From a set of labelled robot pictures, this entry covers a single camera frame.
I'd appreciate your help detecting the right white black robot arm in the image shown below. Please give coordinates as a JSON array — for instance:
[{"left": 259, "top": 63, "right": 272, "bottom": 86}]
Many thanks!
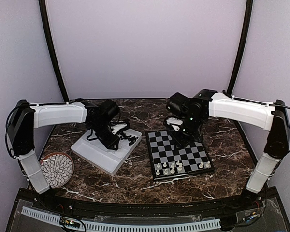
[{"left": 166, "top": 89, "right": 290, "bottom": 210}]

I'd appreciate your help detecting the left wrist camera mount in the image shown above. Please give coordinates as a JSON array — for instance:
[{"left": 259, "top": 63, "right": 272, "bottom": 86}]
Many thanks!
[{"left": 111, "top": 123, "right": 129, "bottom": 135}]

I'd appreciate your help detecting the floral patterned ceramic plate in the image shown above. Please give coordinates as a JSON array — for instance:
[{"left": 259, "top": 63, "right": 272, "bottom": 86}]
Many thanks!
[{"left": 40, "top": 152, "right": 74, "bottom": 189}]

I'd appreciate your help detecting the black white chessboard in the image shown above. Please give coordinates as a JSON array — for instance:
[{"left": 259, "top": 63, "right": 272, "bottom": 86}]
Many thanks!
[{"left": 145, "top": 130, "right": 214, "bottom": 181}]

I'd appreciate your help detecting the black frame post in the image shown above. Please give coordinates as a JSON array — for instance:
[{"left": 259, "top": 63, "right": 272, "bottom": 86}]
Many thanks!
[
  {"left": 38, "top": 0, "right": 69, "bottom": 102},
  {"left": 227, "top": 0, "right": 253, "bottom": 95}
]

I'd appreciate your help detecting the white slotted cable duct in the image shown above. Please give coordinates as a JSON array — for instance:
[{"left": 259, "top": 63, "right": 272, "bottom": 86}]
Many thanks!
[{"left": 21, "top": 206, "right": 221, "bottom": 232}]

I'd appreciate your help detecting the black front rail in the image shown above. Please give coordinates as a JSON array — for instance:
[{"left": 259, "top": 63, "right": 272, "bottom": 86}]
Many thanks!
[{"left": 16, "top": 187, "right": 277, "bottom": 218}]

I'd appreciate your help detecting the white plastic divided tray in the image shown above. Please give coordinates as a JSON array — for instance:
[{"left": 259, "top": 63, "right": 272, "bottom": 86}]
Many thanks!
[{"left": 71, "top": 129, "right": 142, "bottom": 176}]

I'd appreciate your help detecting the left black frame post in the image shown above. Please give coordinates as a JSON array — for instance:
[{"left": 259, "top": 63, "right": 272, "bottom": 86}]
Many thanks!
[{"left": 38, "top": 0, "right": 69, "bottom": 102}]

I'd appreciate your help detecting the right black frame post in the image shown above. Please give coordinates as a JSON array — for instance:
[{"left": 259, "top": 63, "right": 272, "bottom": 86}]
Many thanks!
[{"left": 227, "top": 0, "right": 253, "bottom": 95}]

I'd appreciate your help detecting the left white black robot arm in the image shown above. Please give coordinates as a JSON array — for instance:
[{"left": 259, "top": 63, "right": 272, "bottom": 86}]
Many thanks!
[{"left": 4, "top": 99, "right": 120, "bottom": 211}]

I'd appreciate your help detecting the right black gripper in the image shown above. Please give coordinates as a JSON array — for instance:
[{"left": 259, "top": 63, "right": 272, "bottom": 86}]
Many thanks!
[{"left": 170, "top": 114, "right": 204, "bottom": 151}]

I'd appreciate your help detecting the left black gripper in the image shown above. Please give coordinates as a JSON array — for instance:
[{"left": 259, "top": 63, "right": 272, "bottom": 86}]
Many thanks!
[{"left": 89, "top": 120, "right": 120, "bottom": 150}]

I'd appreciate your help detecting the pile of black chess pieces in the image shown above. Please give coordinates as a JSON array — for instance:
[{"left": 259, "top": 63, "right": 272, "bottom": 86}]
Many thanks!
[{"left": 119, "top": 131, "right": 138, "bottom": 146}]

